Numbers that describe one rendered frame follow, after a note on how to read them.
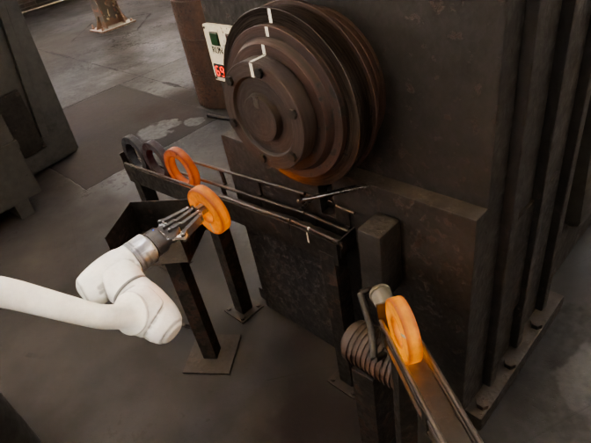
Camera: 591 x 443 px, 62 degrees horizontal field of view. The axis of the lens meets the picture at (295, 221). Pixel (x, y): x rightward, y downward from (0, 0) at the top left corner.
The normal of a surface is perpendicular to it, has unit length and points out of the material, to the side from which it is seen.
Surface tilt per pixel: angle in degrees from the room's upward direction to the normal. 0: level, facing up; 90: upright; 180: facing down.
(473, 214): 0
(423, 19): 90
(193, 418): 1
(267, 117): 90
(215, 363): 0
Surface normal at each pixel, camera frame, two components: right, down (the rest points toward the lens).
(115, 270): 0.16, -0.53
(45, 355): -0.15, -0.80
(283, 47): -0.23, -0.35
